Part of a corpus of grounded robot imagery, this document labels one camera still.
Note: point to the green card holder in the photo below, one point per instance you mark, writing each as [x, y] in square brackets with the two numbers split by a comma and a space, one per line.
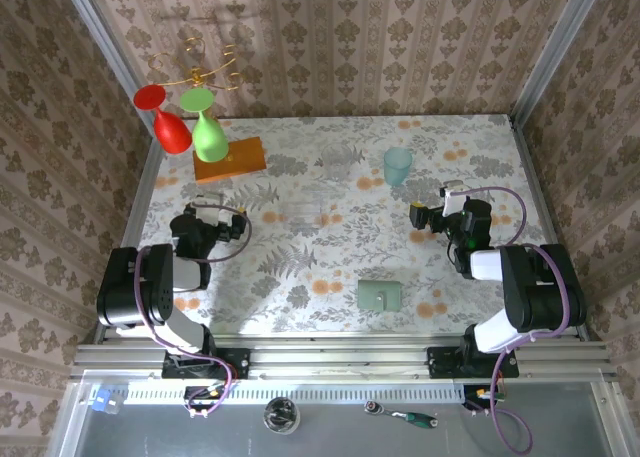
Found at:
[372, 297]

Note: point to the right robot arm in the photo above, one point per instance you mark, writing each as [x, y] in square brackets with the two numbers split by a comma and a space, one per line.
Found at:
[540, 292]

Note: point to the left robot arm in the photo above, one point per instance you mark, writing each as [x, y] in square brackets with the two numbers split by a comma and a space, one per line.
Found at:
[130, 287]

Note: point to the teal plastic cup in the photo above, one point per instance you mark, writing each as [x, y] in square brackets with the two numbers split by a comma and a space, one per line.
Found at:
[397, 169]

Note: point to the orange wooden base block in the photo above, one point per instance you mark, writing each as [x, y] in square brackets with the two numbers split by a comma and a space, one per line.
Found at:
[245, 162]

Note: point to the green wine glass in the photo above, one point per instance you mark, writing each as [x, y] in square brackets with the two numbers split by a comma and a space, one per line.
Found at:
[210, 142]

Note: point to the clear glass tumbler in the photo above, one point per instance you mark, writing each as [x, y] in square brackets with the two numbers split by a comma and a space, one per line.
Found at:
[336, 162]

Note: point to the floral table cover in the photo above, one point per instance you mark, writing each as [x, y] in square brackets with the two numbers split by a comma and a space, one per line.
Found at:
[300, 317]

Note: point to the red wine glass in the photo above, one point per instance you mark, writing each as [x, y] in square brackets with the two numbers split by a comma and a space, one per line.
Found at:
[172, 132]

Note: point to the black power connector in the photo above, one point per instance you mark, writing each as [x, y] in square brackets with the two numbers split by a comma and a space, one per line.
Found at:
[197, 393]
[471, 391]

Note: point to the blue plastic connector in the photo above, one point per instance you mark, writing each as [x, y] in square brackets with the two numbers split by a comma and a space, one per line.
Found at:
[102, 401]

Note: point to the silver metal cup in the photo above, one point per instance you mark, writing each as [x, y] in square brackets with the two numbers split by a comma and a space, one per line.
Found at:
[282, 416]

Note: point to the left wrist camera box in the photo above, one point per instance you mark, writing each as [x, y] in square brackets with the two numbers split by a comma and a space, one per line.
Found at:
[209, 212]

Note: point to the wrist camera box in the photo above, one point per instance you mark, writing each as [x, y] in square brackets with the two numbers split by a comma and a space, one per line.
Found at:
[454, 202]
[209, 212]

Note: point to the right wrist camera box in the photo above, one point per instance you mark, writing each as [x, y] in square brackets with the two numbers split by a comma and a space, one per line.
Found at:
[454, 202]

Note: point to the aluminium table side rail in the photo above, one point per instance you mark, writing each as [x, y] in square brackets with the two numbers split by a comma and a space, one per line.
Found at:
[535, 177]
[144, 177]

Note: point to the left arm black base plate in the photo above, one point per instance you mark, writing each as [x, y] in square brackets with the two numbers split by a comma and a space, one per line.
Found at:
[235, 363]

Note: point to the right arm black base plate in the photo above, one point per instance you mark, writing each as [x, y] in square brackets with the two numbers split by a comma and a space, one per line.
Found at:
[442, 363]

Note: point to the aluminium mounting rail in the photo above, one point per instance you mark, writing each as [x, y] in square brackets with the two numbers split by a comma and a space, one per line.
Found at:
[325, 357]

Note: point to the aluminium frame post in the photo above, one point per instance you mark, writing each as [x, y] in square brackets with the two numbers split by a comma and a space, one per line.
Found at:
[553, 52]
[110, 52]

